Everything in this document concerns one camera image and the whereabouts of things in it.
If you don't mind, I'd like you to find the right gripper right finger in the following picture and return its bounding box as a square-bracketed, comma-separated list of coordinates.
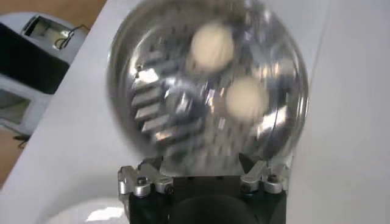
[239, 153, 290, 195]

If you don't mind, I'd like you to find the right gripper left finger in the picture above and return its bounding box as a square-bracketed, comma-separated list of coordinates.
[117, 156, 174, 198]

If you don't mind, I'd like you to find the white steamed baozi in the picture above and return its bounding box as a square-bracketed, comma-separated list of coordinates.
[224, 77, 271, 122]
[188, 21, 235, 74]

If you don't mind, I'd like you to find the white black robot base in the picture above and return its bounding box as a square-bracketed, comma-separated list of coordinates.
[0, 11, 89, 138]

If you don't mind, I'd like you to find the perforated steel steamer basket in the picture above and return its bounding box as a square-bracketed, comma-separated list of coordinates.
[105, 0, 310, 177]

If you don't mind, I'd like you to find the white round plate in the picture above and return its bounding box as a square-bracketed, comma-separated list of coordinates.
[39, 197, 129, 224]

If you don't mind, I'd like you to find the white work table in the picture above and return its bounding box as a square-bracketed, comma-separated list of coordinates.
[0, 0, 390, 224]

